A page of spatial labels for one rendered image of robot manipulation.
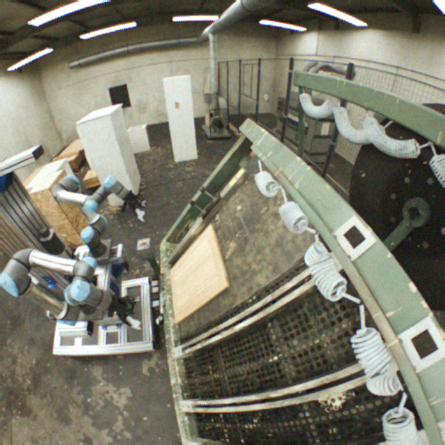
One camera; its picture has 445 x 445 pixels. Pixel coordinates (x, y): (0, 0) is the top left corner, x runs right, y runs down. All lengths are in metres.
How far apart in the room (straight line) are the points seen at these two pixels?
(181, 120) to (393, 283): 4.62
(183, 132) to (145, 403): 4.87
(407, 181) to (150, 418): 2.59
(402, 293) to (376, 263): 0.10
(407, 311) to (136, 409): 2.30
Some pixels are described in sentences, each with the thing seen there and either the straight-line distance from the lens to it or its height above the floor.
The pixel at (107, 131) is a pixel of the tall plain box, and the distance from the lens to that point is 3.35.
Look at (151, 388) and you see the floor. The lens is 2.32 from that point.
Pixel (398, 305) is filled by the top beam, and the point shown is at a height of 1.83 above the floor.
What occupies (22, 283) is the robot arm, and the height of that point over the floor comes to 1.60.
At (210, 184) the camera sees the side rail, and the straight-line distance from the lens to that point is 1.39.
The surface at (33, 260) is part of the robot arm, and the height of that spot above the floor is 1.63.
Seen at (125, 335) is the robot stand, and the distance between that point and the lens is 2.24.
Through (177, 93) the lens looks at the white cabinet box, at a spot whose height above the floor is 1.70.
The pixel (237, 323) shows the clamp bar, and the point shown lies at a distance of 0.83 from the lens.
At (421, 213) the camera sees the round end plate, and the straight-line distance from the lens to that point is 0.85.
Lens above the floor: 2.19
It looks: 45 degrees down
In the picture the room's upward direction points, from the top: 1 degrees counter-clockwise
